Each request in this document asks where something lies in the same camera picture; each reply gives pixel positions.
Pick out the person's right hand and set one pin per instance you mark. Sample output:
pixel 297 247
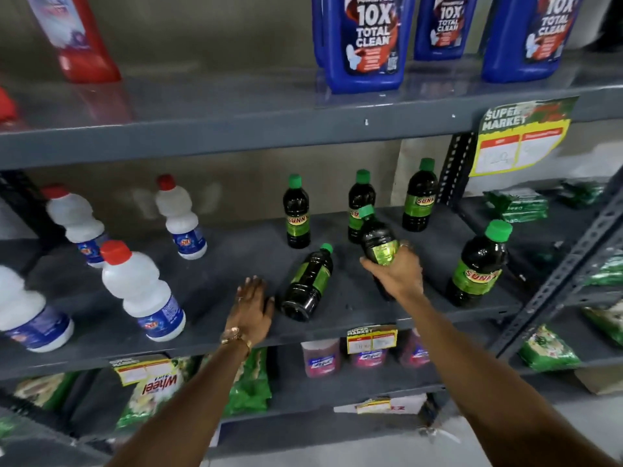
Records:
pixel 401 277

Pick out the person's left hand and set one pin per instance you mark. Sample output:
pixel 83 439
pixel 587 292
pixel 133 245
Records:
pixel 248 316

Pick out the person's left thumb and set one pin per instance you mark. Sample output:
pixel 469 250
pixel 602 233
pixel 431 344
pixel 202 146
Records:
pixel 270 308

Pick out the person's right thumb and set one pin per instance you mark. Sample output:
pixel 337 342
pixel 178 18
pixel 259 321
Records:
pixel 374 267

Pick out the dark bottle with green cap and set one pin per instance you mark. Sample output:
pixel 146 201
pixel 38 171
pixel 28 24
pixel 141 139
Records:
pixel 309 284
pixel 378 240
pixel 360 196
pixel 419 199
pixel 477 272
pixel 297 218

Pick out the person's right forearm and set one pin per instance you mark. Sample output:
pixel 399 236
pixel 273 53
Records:
pixel 486 379

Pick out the person's left forearm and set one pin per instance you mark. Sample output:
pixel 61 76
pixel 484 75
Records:
pixel 185 408

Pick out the pink jar with blue label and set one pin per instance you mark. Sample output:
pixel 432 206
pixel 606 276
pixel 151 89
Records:
pixel 320 359
pixel 413 352
pixel 368 358

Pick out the small yellow price label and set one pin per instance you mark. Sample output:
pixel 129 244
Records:
pixel 372 339
pixel 374 406
pixel 141 370

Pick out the green plastic packet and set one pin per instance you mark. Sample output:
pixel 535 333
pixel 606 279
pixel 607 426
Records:
pixel 250 384

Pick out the white bottle with red cap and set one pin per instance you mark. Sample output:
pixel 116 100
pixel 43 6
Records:
pixel 75 218
pixel 181 221
pixel 29 316
pixel 141 291

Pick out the white paper sign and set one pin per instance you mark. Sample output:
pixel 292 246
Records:
pixel 406 404

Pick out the green white detergent packet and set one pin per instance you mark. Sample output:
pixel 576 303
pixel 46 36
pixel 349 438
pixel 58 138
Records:
pixel 153 398

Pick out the stack of green scrub pads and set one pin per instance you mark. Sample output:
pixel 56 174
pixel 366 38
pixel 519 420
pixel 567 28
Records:
pixel 518 205

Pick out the grey slotted metal rack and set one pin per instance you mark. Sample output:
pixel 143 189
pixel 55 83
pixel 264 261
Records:
pixel 559 282

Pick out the green white pouch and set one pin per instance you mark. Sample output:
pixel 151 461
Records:
pixel 606 321
pixel 606 272
pixel 547 350

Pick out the large yellow green price sign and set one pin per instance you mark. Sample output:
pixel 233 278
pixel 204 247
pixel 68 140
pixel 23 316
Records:
pixel 521 140

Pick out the grey metal shelf unit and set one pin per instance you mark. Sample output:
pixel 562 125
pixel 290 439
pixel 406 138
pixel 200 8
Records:
pixel 204 126

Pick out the dark green packet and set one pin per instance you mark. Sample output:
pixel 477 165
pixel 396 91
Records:
pixel 581 193

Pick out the large blue cleaner bottle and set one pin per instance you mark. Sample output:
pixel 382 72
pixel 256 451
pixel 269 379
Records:
pixel 530 38
pixel 365 38

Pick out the green beige packet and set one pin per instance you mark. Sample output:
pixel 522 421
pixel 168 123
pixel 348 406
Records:
pixel 44 390

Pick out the small blue cleaner bottle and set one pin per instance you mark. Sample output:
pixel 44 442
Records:
pixel 445 24

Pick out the cardboard box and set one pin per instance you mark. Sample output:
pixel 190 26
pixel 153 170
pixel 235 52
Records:
pixel 601 380

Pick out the red cleaner bottle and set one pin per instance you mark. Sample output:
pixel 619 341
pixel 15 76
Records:
pixel 80 38

